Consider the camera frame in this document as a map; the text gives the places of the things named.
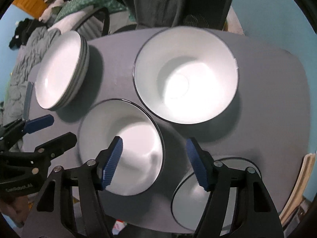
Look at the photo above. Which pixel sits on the dark grey towel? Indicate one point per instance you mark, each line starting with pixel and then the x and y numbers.
pixel 161 2

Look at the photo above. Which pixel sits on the white bowl with dark rim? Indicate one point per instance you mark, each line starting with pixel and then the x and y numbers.
pixel 123 124
pixel 185 79
pixel 188 203

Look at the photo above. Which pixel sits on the grey duvet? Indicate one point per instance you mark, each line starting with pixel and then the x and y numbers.
pixel 29 54

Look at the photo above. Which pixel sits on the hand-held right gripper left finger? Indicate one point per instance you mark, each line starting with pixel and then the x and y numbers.
pixel 112 163

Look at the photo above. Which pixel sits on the beige clothes pile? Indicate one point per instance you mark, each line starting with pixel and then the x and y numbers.
pixel 49 12

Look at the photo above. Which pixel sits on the light wooden boards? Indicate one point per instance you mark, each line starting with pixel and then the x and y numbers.
pixel 297 186

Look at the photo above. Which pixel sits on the black mesh office chair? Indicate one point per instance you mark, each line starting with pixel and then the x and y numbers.
pixel 105 17

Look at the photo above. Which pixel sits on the white plate with dark rim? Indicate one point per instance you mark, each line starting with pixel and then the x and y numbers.
pixel 88 54
pixel 85 57
pixel 59 72

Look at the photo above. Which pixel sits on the black clothes pile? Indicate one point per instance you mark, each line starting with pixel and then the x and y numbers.
pixel 22 33

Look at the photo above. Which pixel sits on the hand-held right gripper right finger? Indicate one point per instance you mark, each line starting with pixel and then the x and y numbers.
pixel 198 164

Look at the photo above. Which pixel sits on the green checkered cloth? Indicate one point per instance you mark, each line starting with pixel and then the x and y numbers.
pixel 84 2

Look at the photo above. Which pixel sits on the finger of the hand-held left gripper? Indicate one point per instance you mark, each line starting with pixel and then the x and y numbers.
pixel 39 124
pixel 60 143

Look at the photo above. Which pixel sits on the white bed sheet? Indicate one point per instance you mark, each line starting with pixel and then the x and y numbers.
pixel 71 17

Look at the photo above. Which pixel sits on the person's left hand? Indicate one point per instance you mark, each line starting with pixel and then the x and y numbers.
pixel 12 208

